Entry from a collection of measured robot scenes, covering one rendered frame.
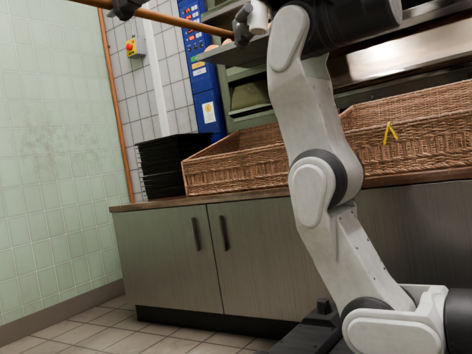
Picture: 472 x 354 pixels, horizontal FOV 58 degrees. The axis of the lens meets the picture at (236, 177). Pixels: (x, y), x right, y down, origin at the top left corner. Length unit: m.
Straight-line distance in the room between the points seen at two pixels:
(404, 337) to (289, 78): 0.59
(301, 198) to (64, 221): 1.80
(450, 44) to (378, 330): 1.19
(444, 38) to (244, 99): 0.94
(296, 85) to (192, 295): 1.14
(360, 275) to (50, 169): 1.92
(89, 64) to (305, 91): 2.03
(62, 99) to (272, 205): 1.56
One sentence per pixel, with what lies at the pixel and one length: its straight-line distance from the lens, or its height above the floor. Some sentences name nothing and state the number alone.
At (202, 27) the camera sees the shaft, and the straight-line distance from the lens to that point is 1.61.
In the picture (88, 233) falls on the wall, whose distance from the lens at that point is 2.64.
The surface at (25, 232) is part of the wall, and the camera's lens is 2.45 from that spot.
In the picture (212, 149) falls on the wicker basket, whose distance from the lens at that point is 1.96.
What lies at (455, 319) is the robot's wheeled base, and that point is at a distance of 0.97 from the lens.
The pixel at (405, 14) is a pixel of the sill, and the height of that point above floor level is 1.16.
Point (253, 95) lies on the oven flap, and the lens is 2.16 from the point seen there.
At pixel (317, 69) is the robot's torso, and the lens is 1.12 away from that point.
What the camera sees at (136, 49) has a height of 1.44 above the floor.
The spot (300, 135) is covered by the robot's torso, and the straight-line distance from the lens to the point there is 1.00.
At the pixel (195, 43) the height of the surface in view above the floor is 1.35.
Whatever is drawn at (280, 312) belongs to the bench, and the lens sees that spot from 1.61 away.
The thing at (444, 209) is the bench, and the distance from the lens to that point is 1.31.
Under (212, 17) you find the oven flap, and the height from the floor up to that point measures 1.40.
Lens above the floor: 0.69
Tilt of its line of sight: 2 degrees down
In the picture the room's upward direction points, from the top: 9 degrees counter-clockwise
